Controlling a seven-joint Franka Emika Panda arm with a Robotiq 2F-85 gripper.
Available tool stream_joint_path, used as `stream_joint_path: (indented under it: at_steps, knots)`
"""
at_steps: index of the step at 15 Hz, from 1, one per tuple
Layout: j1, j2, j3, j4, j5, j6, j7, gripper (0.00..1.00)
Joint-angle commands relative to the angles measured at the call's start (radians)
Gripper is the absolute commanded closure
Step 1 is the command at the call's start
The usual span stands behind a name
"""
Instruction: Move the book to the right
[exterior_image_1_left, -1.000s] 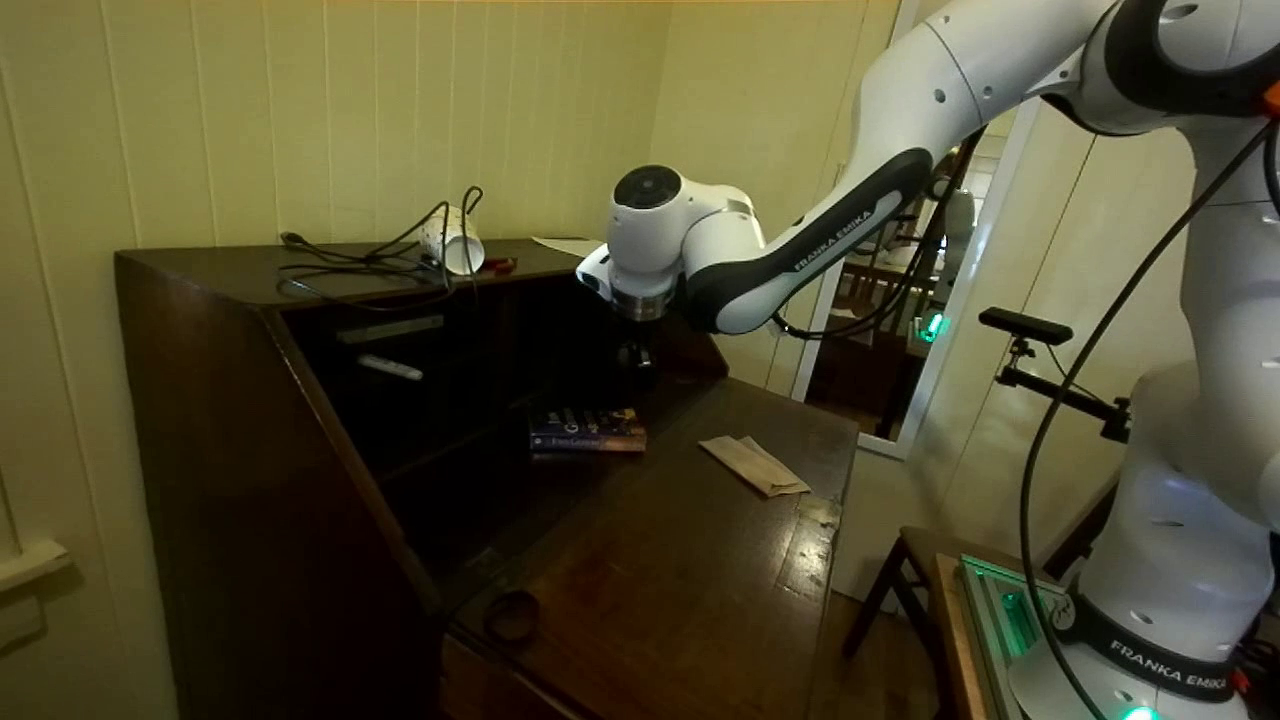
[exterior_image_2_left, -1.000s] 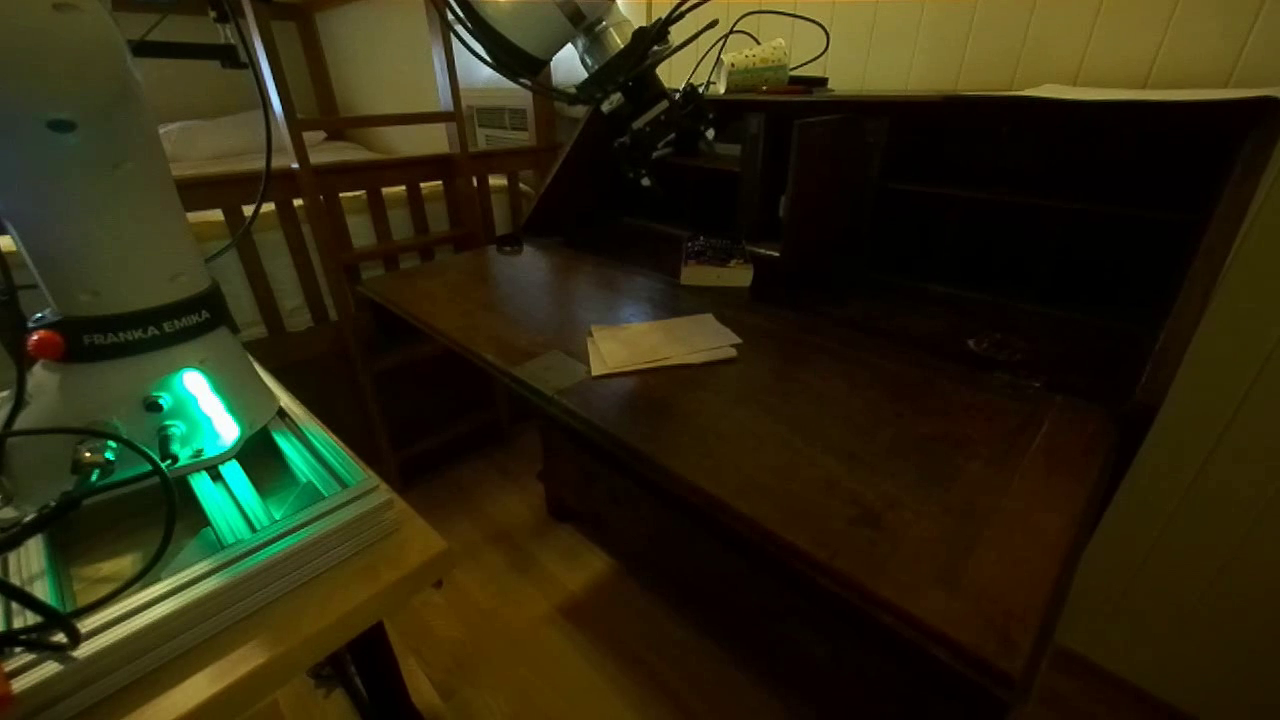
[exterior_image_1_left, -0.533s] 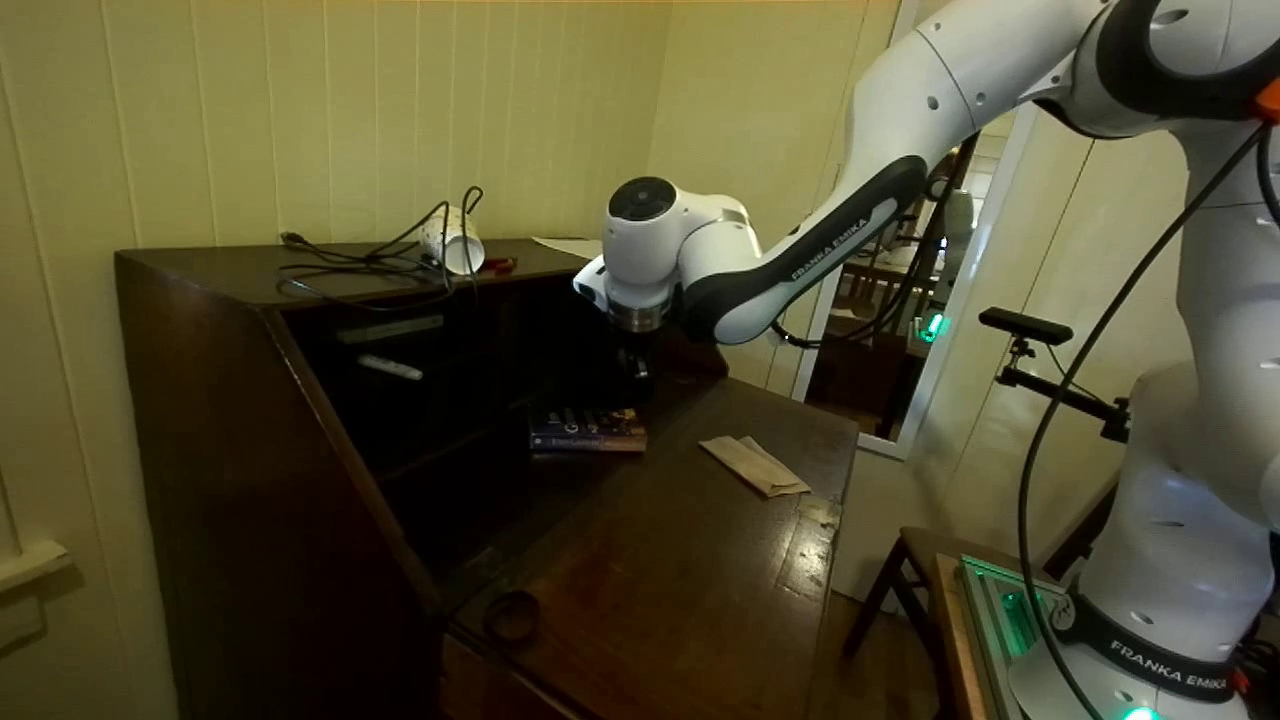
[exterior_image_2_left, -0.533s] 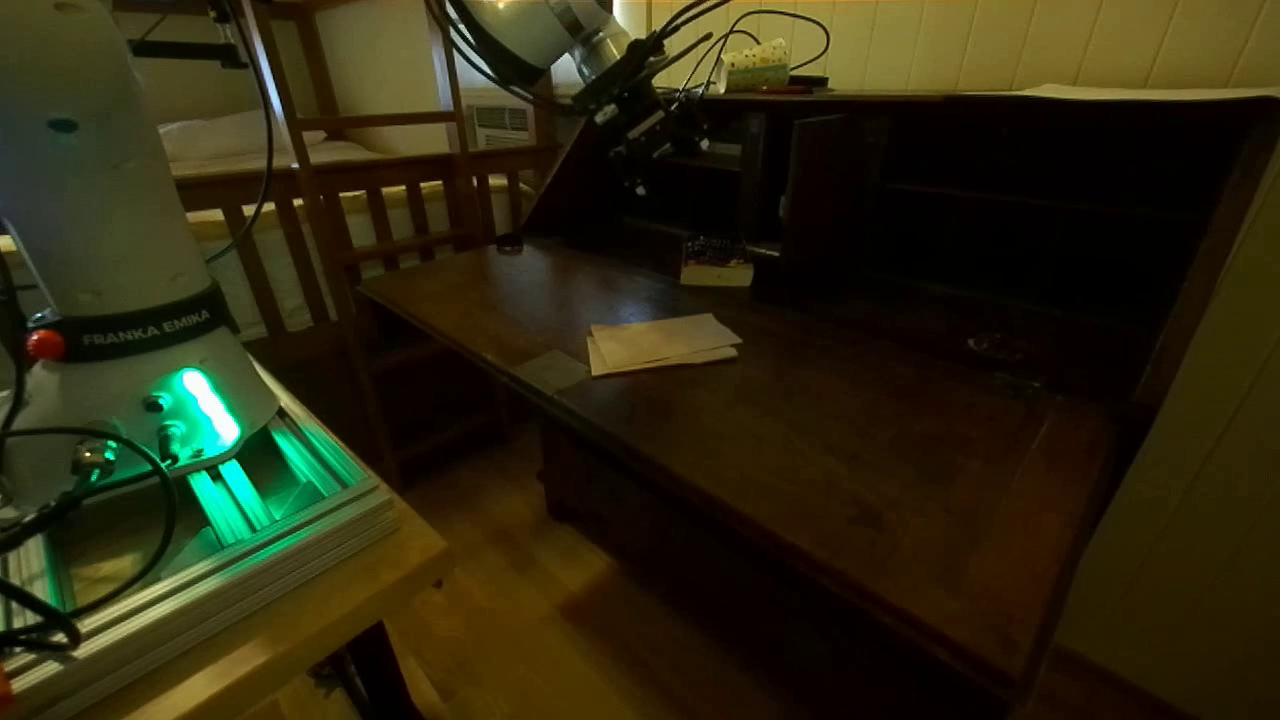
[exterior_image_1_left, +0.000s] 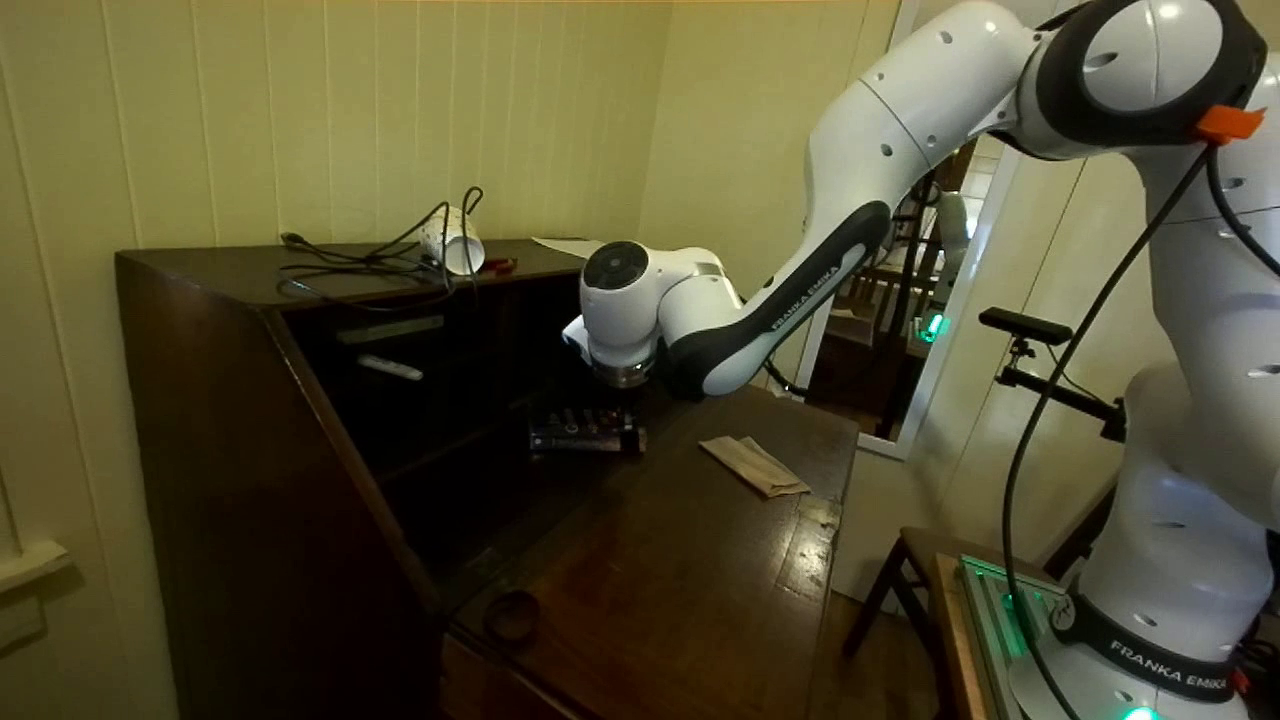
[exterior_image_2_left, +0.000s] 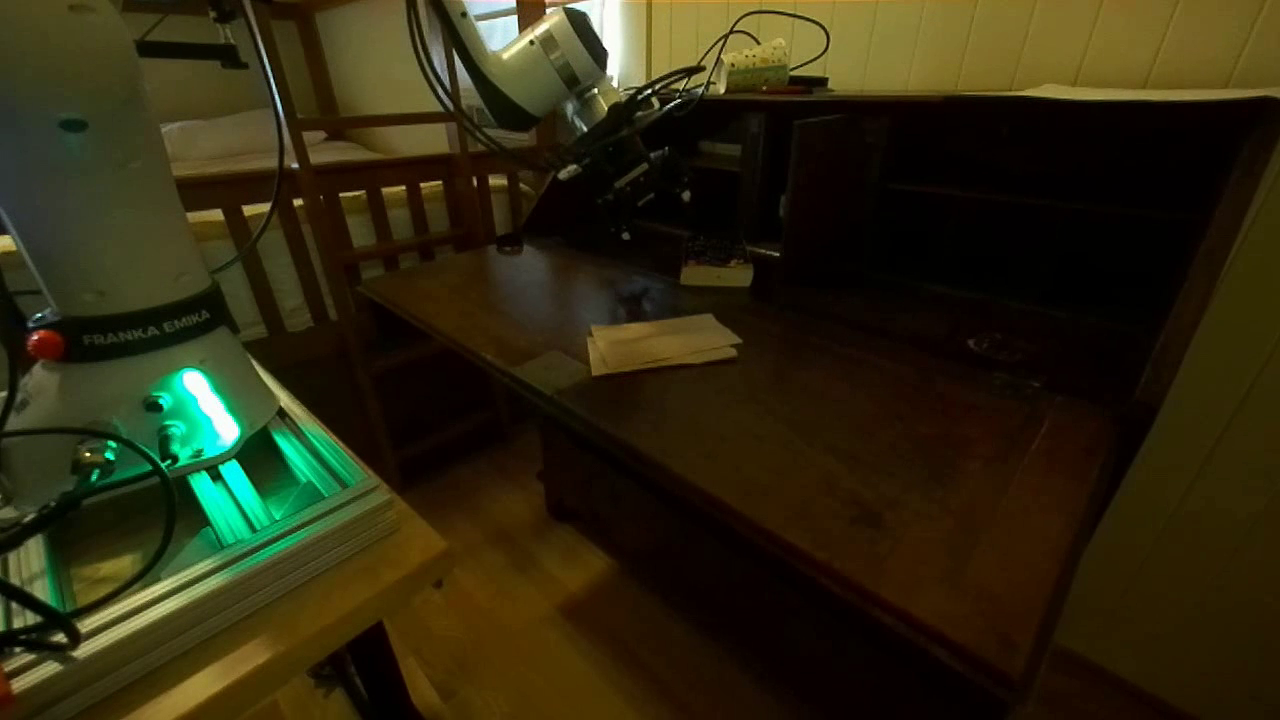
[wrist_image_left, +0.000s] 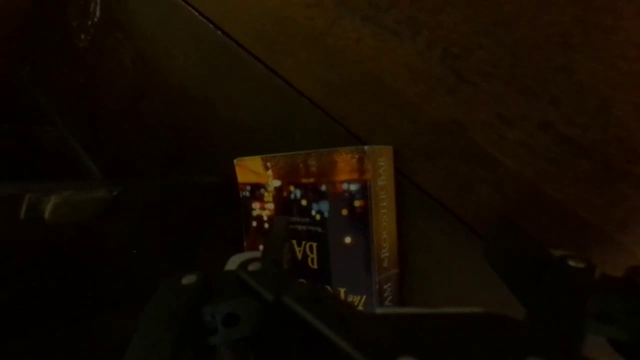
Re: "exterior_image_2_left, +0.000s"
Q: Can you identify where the wooden slatted chair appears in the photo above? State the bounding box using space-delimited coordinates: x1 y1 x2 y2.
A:
169 0 566 482

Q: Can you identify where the light wooden robot table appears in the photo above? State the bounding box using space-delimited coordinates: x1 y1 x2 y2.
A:
74 493 453 720

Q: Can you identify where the black looping cable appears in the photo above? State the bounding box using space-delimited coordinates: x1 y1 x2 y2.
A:
0 424 181 661

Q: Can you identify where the small grey card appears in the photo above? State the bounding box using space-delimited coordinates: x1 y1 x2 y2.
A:
512 349 592 396

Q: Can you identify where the white paper stack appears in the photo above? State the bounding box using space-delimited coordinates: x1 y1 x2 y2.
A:
581 306 748 382

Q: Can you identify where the black hanging cable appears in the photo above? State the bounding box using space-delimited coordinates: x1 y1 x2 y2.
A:
203 0 291 274

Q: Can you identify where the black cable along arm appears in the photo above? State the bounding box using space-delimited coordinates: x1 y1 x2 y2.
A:
402 0 563 172

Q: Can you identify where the black cable on desk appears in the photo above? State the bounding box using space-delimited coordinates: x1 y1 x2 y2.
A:
669 3 834 119

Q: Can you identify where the white flat sheet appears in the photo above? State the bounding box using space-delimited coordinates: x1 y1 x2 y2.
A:
1017 79 1280 109

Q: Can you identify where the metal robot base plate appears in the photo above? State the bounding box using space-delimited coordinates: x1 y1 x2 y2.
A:
0 365 402 717

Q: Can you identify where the pale green device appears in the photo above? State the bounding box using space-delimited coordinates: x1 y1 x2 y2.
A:
724 34 799 94

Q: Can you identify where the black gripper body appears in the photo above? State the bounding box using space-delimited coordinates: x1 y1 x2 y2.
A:
572 76 711 214

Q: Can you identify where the dark wooden secretary desk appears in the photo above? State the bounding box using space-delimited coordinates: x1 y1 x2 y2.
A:
356 83 1280 720

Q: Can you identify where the white mattress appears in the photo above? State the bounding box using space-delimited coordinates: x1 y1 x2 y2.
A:
156 99 462 184

